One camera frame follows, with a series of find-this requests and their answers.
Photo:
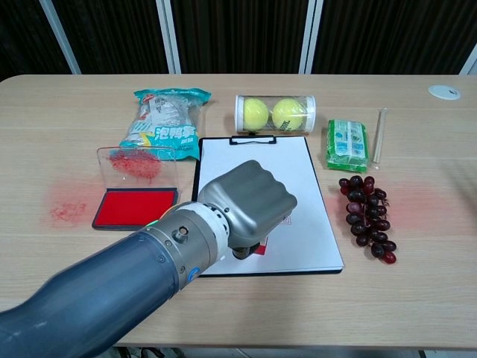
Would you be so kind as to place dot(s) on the dark purple grape bunch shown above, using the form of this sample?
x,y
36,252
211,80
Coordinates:
x,y
367,216

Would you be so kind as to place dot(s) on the teal snack bag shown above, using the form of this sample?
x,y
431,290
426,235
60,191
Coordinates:
x,y
171,130

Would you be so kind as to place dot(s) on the red ink pad clear lid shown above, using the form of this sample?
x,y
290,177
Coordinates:
x,y
138,207

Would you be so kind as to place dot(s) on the clear chopstick sleeve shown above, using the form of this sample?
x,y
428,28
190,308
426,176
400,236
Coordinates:
x,y
384,119

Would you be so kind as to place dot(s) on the white partition post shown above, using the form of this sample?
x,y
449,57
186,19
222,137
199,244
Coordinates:
x,y
470,63
59,37
311,37
168,37

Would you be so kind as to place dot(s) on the clear stamp with red base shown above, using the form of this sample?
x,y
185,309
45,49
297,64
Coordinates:
x,y
263,249

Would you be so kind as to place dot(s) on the green tissue pack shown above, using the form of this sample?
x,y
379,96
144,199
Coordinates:
x,y
346,145

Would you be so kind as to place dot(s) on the black clipboard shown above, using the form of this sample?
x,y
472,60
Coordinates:
x,y
253,140

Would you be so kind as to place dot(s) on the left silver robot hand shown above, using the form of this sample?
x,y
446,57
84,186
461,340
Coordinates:
x,y
253,197

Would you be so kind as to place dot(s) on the yellow tennis ball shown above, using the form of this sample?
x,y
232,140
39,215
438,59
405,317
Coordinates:
x,y
287,115
255,113

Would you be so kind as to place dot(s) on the clear tennis ball tube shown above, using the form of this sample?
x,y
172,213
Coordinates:
x,y
310,112

